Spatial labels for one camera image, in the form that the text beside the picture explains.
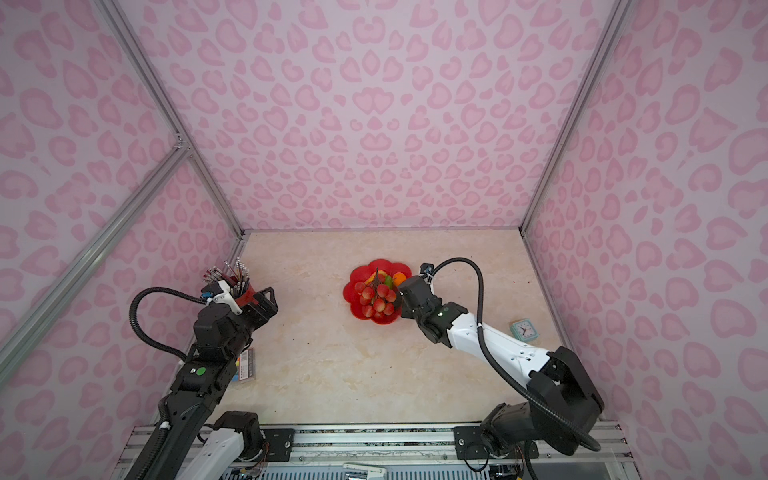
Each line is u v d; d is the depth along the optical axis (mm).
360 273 1036
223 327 568
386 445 750
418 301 628
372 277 1008
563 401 411
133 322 497
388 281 998
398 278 1005
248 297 927
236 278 927
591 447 377
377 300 917
